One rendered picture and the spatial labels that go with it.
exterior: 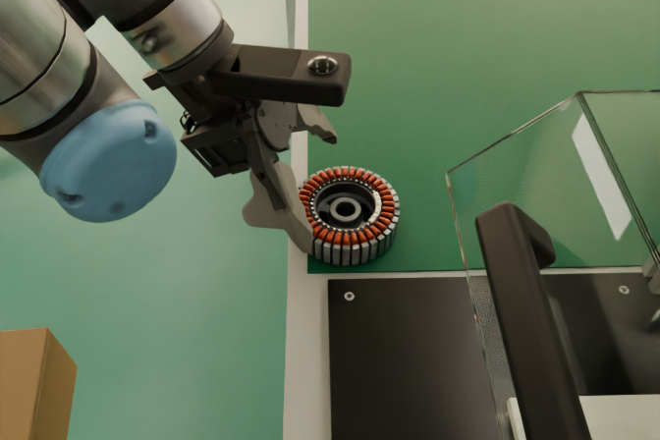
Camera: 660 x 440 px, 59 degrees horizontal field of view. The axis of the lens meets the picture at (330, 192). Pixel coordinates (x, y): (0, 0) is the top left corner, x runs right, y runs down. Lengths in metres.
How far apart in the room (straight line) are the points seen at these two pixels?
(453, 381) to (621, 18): 0.68
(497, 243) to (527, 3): 0.80
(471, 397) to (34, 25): 0.41
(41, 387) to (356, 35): 0.62
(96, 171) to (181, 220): 1.31
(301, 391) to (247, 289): 0.95
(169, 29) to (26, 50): 0.18
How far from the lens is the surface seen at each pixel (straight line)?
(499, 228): 0.24
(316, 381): 0.54
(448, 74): 0.83
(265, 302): 1.45
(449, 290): 0.57
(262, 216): 0.54
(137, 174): 0.35
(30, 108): 0.32
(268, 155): 0.50
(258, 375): 1.36
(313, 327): 0.56
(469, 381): 0.53
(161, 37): 0.47
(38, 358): 0.52
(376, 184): 0.61
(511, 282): 0.23
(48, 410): 0.53
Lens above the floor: 1.24
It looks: 49 degrees down
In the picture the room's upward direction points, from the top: straight up
